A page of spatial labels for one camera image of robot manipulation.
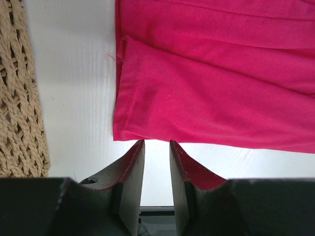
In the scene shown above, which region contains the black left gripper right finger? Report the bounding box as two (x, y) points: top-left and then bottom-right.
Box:
(169, 140), (226, 236)

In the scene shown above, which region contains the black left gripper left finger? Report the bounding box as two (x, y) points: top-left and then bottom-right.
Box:
(63, 139), (146, 236)

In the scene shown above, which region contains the pink t shirt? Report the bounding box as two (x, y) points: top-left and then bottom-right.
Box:
(113, 0), (315, 153)

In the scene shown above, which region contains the wicker laundry basket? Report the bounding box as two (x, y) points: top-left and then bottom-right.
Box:
(0, 0), (50, 177)

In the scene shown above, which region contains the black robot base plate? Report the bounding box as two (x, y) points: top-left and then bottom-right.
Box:
(137, 206), (177, 236)

